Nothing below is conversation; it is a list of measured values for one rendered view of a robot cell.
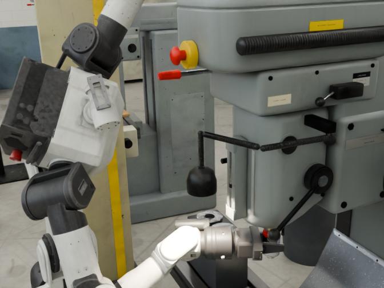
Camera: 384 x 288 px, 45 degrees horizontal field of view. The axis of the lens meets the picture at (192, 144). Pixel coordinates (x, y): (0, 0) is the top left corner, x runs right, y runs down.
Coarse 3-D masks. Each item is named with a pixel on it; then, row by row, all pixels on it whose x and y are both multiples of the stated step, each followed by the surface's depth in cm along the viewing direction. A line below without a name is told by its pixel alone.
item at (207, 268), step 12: (192, 216) 163; (204, 216) 160; (216, 216) 160; (192, 264) 166; (204, 264) 155; (216, 264) 147; (228, 264) 149; (240, 264) 151; (204, 276) 157; (216, 276) 148; (228, 276) 150; (240, 276) 152
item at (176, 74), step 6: (162, 72) 109; (168, 72) 109; (174, 72) 110; (180, 72) 110; (186, 72) 111; (192, 72) 112; (198, 72) 113; (204, 72) 113; (210, 72) 114; (162, 78) 109; (168, 78) 109; (174, 78) 110
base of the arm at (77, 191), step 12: (60, 168) 120; (72, 168) 117; (36, 180) 121; (72, 180) 113; (84, 180) 118; (24, 192) 116; (72, 192) 112; (84, 192) 117; (24, 204) 115; (72, 204) 112; (84, 204) 115
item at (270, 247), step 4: (264, 244) 123; (268, 244) 123; (272, 244) 123; (276, 244) 123; (280, 244) 123; (264, 248) 122; (268, 248) 123; (272, 248) 123; (276, 248) 123; (280, 248) 123; (284, 248) 123; (264, 252) 123; (268, 252) 123; (272, 252) 123; (276, 252) 123
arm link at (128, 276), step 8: (144, 264) 121; (152, 264) 120; (128, 272) 121; (136, 272) 120; (144, 272) 119; (152, 272) 120; (160, 272) 120; (104, 280) 119; (120, 280) 119; (128, 280) 118; (136, 280) 118; (144, 280) 119; (152, 280) 120
